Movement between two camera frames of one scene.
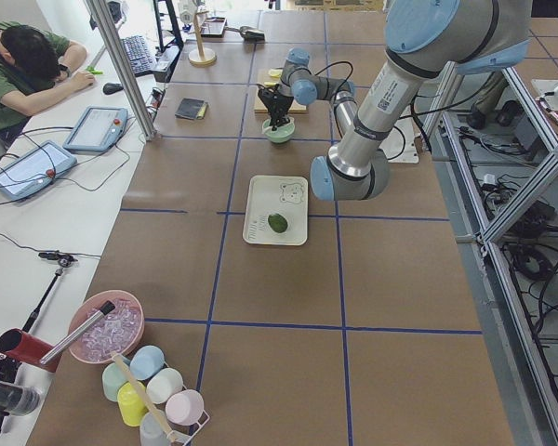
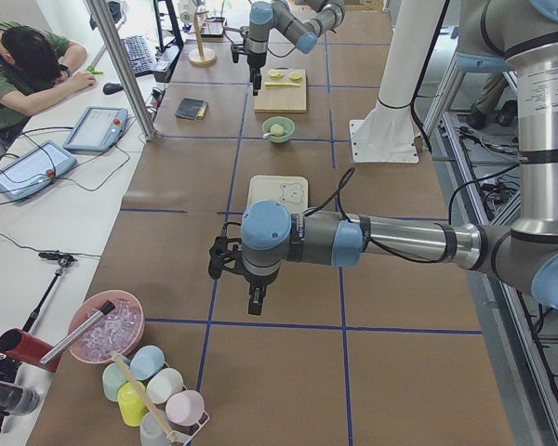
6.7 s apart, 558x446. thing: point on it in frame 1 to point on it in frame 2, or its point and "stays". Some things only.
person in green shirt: (22, 67) stays
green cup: (112, 380) stays
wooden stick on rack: (146, 398) stays
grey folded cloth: (189, 108) stays
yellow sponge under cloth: (202, 111) stays
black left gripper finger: (273, 123) to (253, 304)
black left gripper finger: (284, 121) to (259, 304)
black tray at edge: (213, 27) stays
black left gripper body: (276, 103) to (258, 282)
